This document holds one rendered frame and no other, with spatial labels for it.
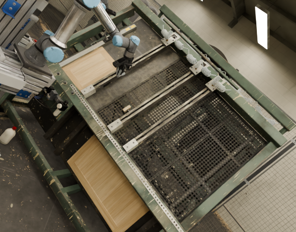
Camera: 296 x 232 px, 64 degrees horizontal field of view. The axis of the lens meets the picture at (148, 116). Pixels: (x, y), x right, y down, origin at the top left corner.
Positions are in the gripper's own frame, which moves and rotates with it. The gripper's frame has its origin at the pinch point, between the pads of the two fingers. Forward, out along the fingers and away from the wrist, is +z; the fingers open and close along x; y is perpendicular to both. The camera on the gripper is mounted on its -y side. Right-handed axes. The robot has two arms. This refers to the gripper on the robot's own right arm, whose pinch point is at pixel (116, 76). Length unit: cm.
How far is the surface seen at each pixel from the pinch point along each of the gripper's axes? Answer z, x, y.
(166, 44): -16, 30, 76
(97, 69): 29, 48, 16
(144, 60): 4, 30, 55
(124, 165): 53, -53, -2
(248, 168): 13, -111, 76
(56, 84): 50, 50, -21
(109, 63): 21, 47, 29
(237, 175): 20, -110, 66
